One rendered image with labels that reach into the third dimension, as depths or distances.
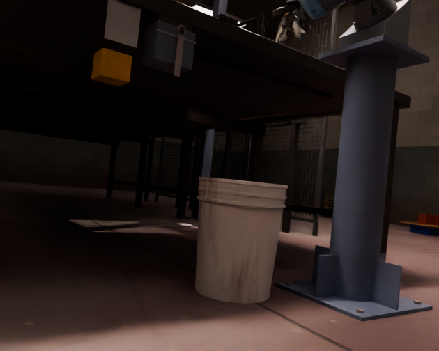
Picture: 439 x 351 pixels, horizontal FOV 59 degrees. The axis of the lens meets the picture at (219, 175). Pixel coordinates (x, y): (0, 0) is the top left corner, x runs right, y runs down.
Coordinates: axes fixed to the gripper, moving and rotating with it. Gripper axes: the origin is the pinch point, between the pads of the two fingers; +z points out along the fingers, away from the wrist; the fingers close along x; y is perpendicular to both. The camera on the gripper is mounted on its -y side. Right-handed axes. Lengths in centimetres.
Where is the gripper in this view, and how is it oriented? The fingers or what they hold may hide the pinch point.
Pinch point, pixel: (286, 42)
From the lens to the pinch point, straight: 193.0
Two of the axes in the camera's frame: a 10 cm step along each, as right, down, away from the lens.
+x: -5.7, -0.4, 8.2
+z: -1.0, 9.9, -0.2
